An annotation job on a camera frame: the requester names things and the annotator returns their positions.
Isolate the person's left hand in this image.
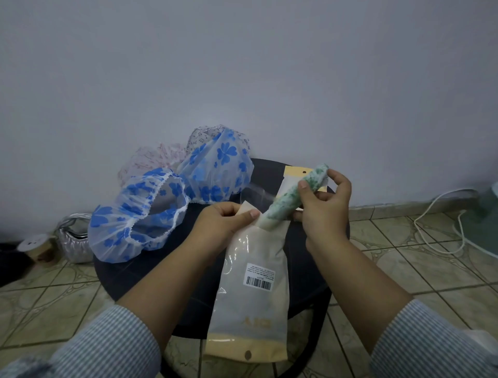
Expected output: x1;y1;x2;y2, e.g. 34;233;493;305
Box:
186;201;260;259

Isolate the person's right hand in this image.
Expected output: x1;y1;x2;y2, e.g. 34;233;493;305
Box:
292;168;353;254

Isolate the green print shower cap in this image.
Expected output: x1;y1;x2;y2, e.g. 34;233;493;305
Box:
258;163;330;231

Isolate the stack of yellow small pouches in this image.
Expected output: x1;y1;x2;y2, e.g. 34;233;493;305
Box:
276;165;330;213

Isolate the blue flower shower cap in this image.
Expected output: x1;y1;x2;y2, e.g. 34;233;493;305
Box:
177;126;255;205
87;167;191;264

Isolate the cream packet with barcode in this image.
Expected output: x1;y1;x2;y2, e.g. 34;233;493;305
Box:
202;183;291;363

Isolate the pink print shower cap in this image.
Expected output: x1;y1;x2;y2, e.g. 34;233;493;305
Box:
118;143;190;184

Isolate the person's right forearm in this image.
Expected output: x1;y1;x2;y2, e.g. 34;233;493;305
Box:
305;233;498;378

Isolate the person's left forearm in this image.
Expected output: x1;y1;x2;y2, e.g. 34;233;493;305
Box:
0;237;213;378

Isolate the black round side table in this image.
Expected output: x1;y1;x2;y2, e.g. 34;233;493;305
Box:
93;157;351;378

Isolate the silver quilted handbag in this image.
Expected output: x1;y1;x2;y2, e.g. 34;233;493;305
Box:
54;213;95;265

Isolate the pale green appliance base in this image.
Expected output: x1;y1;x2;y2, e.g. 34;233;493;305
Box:
453;181;498;260

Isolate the ribbon spool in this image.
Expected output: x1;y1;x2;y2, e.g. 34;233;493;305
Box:
16;233;60;268

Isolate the black bag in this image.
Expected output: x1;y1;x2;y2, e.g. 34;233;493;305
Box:
0;243;34;289

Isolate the white cable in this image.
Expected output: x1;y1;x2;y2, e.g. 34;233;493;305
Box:
413;188;480;256

